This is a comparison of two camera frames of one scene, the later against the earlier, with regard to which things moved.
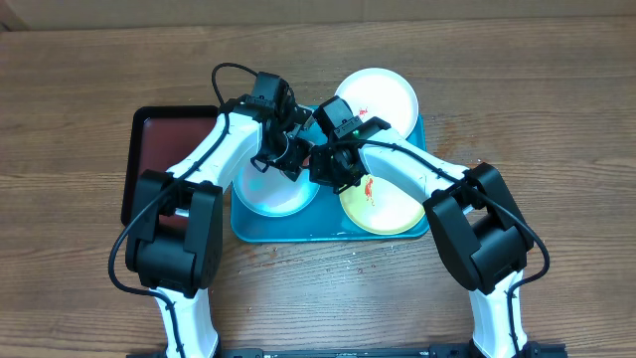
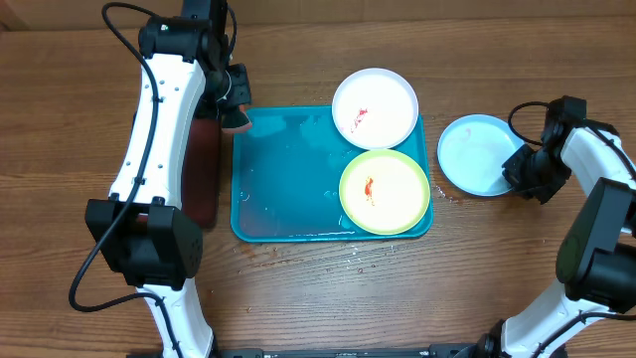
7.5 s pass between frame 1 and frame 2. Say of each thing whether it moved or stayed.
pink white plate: stayed
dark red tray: moved
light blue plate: moved
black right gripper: moved
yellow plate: stayed
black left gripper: moved
